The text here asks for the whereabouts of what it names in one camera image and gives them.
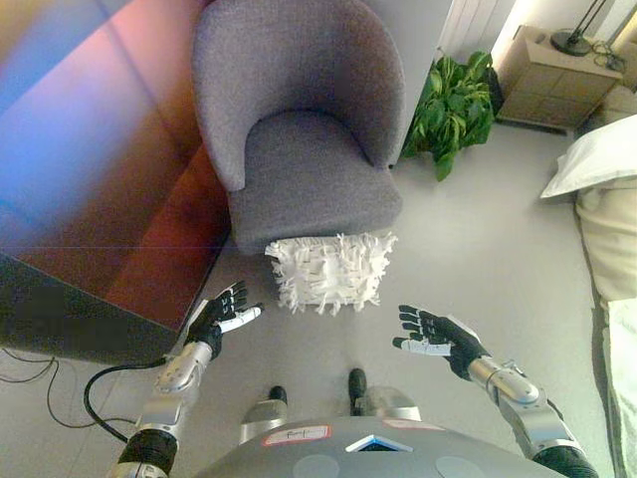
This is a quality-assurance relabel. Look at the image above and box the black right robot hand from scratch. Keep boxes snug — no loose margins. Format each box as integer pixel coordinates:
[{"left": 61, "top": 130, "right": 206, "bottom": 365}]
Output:
[{"left": 391, "top": 304, "right": 492, "bottom": 382}]

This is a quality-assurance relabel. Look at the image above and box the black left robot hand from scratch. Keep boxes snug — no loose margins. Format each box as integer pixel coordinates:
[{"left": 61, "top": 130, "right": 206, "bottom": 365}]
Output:
[{"left": 185, "top": 280, "right": 265, "bottom": 360}]

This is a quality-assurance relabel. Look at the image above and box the white shaggy fringed pillow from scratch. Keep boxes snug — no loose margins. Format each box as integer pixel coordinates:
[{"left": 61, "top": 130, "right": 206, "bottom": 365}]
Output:
[{"left": 264, "top": 231, "right": 399, "bottom": 317}]

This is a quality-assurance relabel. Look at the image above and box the white bed pillow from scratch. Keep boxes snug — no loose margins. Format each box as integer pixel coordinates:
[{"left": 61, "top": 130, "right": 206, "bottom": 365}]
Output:
[{"left": 539, "top": 115, "right": 637, "bottom": 200}]

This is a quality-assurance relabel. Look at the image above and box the silver right robot leg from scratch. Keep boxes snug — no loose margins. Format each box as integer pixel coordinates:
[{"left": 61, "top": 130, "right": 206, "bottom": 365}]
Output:
[{"left": 346, "top": 367, "right": 422, "bottom": 423}]

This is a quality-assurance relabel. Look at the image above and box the silver robot leg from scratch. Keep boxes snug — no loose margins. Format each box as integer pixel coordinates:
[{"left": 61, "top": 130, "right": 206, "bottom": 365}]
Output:
[
  {"left": 346, "top": 367, "right": 422, "bottom": 423},
  {"left": 239, "top": 384, "right": 290, "bottom": 445}
]

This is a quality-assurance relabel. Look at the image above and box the silver left robot leg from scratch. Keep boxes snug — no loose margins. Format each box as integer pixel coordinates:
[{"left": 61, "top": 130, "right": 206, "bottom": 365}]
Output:
[{"left": 239, "top": 384, "right": 290, "bottom": 445}]

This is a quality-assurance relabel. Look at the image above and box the grey robot torso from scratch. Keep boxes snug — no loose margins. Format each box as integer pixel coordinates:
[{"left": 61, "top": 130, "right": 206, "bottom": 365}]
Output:
[{"left": 191, "top": 416, "right": 568, "bottom": 478}]

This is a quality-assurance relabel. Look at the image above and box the reddish wooden table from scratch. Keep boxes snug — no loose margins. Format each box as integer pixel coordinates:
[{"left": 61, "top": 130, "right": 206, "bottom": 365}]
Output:
[{"left": 0, "top": 0, "right": 235, "bottom": 367}]

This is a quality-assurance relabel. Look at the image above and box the cream bed duvet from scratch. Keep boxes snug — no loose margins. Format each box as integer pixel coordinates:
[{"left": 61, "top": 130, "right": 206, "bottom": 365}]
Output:
[{"left": 573, "top": 176, "right": 637, "bottom": 310}]

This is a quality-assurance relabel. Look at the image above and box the grey fabric armchair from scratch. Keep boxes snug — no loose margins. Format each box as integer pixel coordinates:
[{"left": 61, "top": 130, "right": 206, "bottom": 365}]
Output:
[{"left": 190, "top": 0, "right": 407, "bottom": 257}]

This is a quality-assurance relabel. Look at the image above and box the green leafy potted plant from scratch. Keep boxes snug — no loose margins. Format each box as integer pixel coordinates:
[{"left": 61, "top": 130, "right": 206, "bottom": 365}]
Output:
[{"left": 400, "top": 47, "right": 505, "bottom": 182}]

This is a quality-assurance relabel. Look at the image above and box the beige wooden nightstand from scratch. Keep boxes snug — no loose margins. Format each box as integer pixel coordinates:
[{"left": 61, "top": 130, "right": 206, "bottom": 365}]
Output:
[{"left": 496, "top": 24, "right": 624, "bottom": 131}]

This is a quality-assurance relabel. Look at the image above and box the white radiator panel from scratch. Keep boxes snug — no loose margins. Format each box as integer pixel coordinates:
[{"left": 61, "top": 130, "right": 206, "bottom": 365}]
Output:
[{"left": 437, "top": 0, "right": 514, "bottom": 55}]

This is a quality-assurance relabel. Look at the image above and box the black floor lamp base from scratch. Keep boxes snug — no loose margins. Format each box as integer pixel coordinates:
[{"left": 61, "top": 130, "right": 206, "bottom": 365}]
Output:
[{"left": 549, "top": 0, "right": 602, "bottom": 56}]

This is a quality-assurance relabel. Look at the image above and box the thick black cable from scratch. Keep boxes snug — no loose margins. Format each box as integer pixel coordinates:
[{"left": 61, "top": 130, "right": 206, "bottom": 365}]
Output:
[{"left": 84, "top": 354, "right": 170, "bottom": 444}]

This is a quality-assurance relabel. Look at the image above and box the thin black wire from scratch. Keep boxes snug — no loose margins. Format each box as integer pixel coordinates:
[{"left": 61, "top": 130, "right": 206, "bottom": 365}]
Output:
[{"left": 0, "top": 347, "right": 138, "bottom": 428}]

